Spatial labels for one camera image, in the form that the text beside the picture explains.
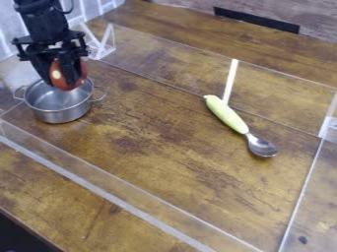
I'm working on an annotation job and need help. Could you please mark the green handled metal spoon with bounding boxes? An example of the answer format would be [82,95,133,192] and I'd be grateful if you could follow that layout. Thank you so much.
[205,94,280,158]

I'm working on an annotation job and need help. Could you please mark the clear acrylic barrier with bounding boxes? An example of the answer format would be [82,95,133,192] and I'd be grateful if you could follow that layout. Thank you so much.
[278,94,337,252]
[0,119,264,252]

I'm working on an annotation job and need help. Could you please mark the silver metal pot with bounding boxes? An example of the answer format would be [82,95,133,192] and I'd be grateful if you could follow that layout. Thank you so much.
[14,79,107,124]

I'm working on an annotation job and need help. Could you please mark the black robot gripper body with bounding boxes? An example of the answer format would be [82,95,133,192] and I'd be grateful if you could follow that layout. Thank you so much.
[12,0,89,63]

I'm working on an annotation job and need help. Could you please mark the clear acrylic front barrier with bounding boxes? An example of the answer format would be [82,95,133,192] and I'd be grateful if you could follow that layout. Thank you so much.
[0,119,264,252]

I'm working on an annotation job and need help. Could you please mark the clear acrylic triangle stand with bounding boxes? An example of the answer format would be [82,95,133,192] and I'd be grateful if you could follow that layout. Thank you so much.
[81,23,117,60]

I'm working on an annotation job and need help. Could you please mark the clear acrylic right barrier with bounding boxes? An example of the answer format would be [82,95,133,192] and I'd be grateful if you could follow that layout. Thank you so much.
[278,94,337,252]

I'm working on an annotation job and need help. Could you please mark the red toy mushroom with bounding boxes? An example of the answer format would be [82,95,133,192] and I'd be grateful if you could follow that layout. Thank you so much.
[48,59,89,92]

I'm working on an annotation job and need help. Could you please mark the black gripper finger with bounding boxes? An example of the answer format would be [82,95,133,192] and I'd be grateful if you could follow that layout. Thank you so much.
[59,52,82,88]
[31,56,52,86]

